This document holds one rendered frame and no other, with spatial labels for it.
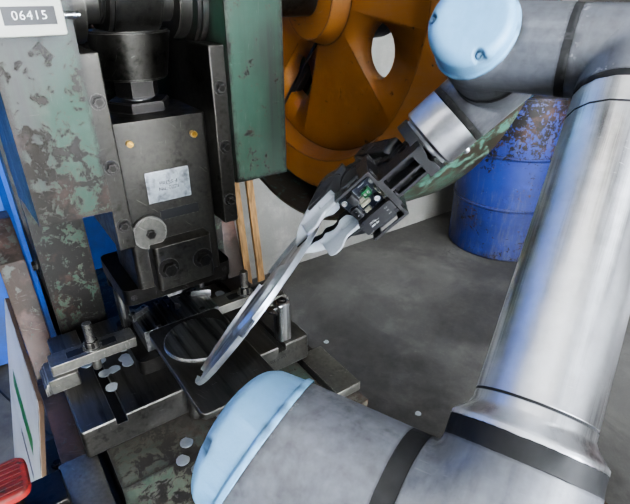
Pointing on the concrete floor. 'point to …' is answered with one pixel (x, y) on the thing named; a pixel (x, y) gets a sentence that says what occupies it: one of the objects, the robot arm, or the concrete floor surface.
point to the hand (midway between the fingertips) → (307, 240)
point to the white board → (25, 401)
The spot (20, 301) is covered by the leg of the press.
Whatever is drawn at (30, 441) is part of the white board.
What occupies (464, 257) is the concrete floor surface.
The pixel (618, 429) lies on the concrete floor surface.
